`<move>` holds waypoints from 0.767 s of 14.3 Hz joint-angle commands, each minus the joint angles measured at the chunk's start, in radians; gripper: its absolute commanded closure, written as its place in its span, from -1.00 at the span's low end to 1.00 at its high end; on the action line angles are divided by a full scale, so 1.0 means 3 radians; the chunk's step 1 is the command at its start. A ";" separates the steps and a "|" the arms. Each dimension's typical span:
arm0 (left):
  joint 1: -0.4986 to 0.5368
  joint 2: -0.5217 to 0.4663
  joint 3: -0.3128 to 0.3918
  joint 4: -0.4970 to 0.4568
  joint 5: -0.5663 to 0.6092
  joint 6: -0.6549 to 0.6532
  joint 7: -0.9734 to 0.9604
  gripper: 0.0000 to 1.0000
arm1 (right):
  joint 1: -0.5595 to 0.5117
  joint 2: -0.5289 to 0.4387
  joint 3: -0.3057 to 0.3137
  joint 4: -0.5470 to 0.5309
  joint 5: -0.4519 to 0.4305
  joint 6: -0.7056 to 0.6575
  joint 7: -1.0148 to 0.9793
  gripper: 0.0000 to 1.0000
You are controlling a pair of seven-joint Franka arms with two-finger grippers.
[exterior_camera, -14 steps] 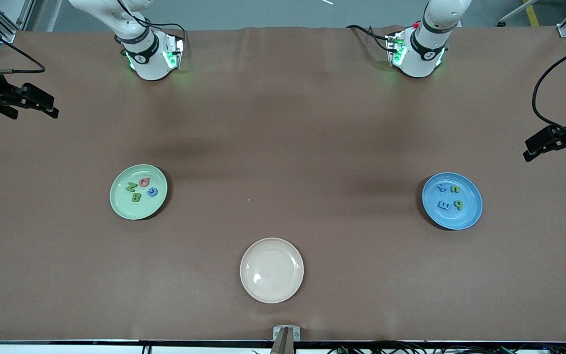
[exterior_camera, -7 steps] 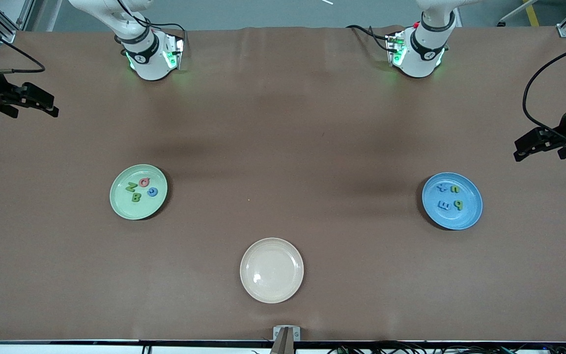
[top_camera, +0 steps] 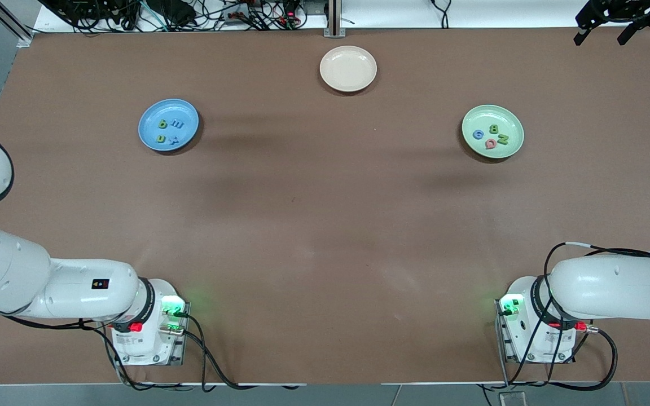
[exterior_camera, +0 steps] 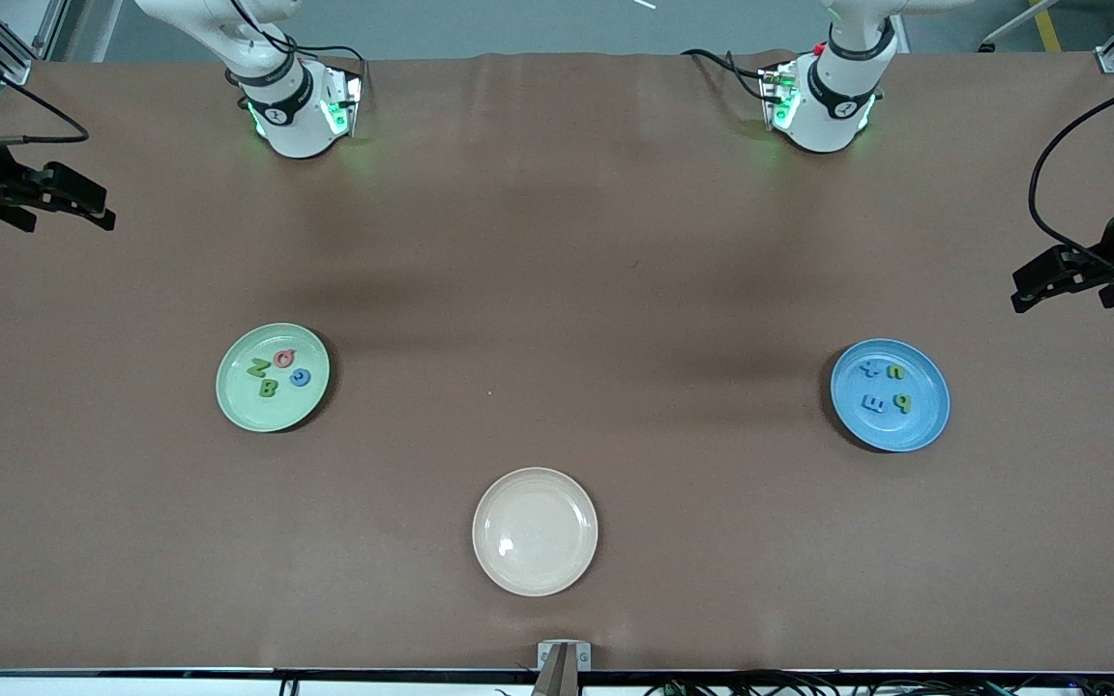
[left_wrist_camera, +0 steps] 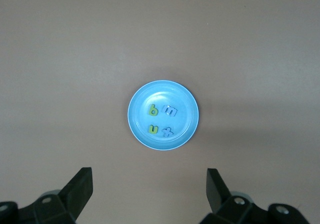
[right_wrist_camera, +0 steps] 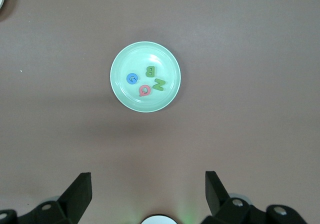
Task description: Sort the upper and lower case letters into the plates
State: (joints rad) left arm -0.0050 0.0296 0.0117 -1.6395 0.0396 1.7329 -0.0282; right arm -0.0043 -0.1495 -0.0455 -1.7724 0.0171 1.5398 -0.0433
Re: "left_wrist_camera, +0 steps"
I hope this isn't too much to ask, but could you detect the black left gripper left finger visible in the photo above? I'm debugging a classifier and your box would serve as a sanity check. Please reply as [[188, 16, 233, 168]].
[[0, 167, 94, 224]]

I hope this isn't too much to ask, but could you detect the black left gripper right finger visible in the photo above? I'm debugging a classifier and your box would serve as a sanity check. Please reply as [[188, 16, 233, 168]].
[[198, 168, 311, 224]]

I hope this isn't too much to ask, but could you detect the blue plus sign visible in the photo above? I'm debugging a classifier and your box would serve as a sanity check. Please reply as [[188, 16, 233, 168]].
[[160, 126, 175, 138]]

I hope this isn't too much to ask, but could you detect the blue lowercase letter m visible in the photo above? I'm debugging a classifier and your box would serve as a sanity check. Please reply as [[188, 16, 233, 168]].
[[161, 104, 179, 117]]

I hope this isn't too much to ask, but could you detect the green lowercase letter b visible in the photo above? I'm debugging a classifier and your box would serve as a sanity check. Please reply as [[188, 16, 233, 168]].
[[147, 104, 160, 117]]

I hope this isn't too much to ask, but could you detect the blue plate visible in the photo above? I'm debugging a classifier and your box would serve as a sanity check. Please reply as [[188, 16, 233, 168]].
[[127, 79, 201, 151]]

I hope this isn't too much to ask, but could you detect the brown table cover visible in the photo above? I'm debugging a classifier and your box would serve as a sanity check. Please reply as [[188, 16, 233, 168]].
[[0, 0, 320, 224]]

